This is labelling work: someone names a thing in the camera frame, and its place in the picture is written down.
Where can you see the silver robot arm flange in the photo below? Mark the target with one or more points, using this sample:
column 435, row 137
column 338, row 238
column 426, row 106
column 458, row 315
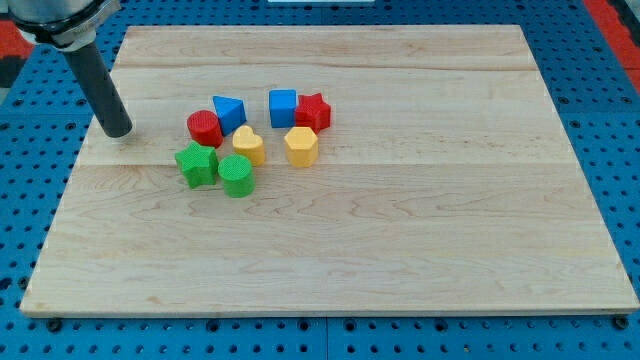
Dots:
column 68, row 25

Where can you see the red star block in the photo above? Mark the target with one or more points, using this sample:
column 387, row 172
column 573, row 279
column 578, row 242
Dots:
column 313, row 112

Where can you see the green star block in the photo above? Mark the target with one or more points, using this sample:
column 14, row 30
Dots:
column 198, row 164

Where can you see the yellow hexagon block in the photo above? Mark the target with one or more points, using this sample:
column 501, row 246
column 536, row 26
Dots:
column 301, row 147

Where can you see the yellow heart block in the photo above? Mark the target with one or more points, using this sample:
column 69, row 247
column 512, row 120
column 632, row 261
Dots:
column 247, row 143

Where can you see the green cylinder block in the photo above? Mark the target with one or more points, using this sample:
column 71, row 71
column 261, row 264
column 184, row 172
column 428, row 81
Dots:
column 236, row 173

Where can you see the blue cube block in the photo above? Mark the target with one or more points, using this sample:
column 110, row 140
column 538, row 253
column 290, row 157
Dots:
column 282, row 106

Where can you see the blue triangle block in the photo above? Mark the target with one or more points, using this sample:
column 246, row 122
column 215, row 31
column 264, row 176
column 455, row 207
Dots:
column 231, row 113

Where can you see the light wooden board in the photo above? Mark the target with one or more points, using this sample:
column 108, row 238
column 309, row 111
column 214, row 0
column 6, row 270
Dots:
column 446, row 185

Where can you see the red cylinder block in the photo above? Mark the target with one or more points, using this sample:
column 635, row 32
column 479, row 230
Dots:
column 205, row 129

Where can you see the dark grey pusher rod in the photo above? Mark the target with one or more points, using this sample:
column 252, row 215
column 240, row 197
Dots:
column 93, row 77

